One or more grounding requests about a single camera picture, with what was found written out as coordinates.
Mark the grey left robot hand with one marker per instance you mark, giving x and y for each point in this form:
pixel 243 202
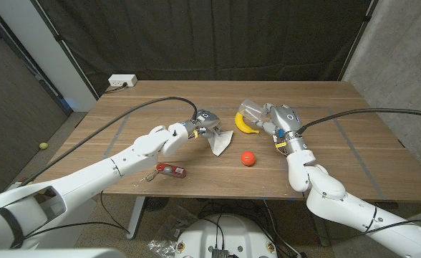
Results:
pixel 205 122

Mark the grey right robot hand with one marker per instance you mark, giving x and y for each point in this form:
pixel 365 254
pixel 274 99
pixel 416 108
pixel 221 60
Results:
pixel 285 118

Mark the white paper napkin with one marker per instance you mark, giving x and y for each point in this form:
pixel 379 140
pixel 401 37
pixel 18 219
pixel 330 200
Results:
pixel 222 141

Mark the clear plastic measuring cup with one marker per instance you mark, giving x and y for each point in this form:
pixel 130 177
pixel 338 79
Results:
pixel 251 109

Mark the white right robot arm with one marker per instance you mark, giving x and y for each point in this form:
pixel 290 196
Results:
pixel 339 200

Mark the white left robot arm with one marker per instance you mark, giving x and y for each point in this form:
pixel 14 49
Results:
pixel 88 179

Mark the yellow toy banana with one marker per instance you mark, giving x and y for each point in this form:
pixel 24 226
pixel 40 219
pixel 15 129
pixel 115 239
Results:
pixel 241 124

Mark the orange ball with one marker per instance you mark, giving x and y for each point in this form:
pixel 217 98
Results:
pixel 248 158

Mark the red toy pocket knife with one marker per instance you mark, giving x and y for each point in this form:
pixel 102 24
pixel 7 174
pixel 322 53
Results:
pixel 173 170

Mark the yellow-green tennis ball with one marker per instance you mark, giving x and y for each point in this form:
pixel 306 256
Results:
pixel 43 145

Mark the black backdrop curtain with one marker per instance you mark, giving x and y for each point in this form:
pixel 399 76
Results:
pixel 214 39

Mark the white power strip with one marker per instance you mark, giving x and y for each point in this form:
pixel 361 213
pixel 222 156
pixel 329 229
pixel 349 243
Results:
pixel 121 80

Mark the black ribbed round object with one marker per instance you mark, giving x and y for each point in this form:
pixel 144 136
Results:
pixel 156 203

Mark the black backdrop stand pole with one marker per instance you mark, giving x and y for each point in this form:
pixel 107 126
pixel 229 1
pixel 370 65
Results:
pixel 65 48
pixel 357 39

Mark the white robot torso base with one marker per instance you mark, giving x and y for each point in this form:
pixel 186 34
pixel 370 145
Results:
pixel 228 233

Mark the white table leg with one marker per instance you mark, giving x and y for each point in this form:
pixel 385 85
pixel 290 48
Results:
pixel 136 218

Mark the clear plastic bag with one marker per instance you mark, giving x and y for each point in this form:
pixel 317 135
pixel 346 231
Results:
pixel 167 234

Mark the grey table leg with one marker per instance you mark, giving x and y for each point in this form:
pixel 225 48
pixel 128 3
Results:
pixel 321 233

